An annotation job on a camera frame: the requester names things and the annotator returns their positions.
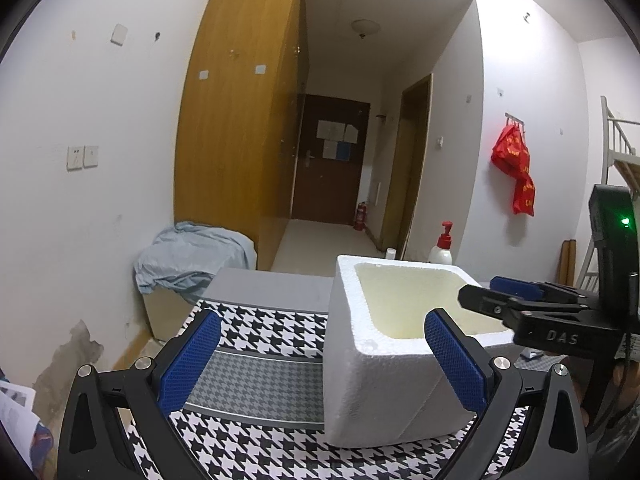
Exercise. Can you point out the white foam box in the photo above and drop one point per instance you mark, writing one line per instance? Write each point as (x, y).
(380, 360)

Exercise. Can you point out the person's right hand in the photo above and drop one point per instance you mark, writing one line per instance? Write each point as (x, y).
(580, 405)

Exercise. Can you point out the wooden wardrobe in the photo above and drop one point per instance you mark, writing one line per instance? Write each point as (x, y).
(230, 135)

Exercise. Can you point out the round ceiling lamp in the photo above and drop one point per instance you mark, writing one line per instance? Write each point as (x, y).
(365, 26)

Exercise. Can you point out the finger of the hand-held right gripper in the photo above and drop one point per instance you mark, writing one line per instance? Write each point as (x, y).
(515, 286)
(485, 300)

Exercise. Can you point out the red plastic bag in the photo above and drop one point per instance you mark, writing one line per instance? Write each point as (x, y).
(510, 152)
(525, 197)

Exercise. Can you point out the light blue crumpled cloth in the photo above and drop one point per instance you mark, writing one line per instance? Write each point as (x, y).
(195, 255)

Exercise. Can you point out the blue paper notice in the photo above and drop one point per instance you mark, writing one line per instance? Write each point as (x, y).
(344, 151)

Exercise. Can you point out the white pump lotion bottle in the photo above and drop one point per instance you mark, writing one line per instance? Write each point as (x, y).
(441, 255)

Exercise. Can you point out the white wall switch plate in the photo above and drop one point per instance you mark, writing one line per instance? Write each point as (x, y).
(119, 35)

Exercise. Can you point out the dark brown door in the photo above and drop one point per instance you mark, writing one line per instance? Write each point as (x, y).
(325, 190)

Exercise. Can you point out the beige box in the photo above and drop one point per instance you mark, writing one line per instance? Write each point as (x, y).
(167, 315)

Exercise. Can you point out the wooden boards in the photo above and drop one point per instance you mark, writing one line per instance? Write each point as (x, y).
(567, 262)

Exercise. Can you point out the red fire extinguisher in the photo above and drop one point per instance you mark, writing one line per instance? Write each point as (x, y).
(360, 217)

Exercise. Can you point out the grey houndstooth tablecloth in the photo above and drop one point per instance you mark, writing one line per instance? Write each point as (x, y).
(260, 375)

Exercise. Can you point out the small white paper notice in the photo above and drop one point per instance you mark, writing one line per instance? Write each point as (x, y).
(351, 133)
(330, 149)

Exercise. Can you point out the wooden side door frame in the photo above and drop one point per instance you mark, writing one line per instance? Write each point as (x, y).
(410, 170)

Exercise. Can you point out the printed paper sheets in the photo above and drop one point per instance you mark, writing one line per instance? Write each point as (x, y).
(20, 425)

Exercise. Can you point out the metal bunk bed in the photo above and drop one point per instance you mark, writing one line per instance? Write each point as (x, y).
(607, 140)

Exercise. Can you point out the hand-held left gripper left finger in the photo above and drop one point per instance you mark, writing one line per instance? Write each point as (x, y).
(192, 355)

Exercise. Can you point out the wide white paper notice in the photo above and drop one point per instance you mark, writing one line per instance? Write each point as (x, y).
(331, 130)

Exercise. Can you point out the white wall socket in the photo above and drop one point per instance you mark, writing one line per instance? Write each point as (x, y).
(90, 156)
(75, 158)

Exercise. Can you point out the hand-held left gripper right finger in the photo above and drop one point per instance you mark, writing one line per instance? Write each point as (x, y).
(455, 360)

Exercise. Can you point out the metal wall hook rack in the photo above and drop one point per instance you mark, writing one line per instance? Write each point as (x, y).
(515, 119)

